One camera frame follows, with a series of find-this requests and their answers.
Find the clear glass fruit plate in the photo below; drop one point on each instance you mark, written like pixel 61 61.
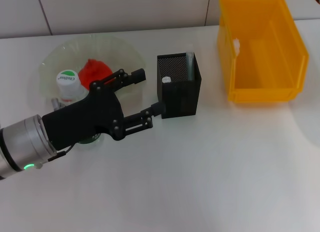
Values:
pixel 125 54

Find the clear green-label water bottle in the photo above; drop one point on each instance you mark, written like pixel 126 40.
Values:
pixel 66 81

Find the yellow plastic bin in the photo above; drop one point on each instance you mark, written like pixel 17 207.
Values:
pixel 262 41

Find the grey glitter pen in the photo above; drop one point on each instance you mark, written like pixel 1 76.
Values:
pixel 190 66

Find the black mesh pen holder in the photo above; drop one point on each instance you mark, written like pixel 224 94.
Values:
pixel 180 99

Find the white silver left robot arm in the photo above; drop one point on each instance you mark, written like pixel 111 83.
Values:
pixel 22 144

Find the red orange fruit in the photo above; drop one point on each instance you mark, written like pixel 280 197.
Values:
pixel 95 69

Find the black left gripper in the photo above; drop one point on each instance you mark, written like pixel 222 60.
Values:
pixel 82 119

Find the mint green utility knife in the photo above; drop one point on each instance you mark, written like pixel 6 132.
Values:
pixel 166 80

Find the white paper ball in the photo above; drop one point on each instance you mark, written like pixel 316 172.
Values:
pixel 236 45

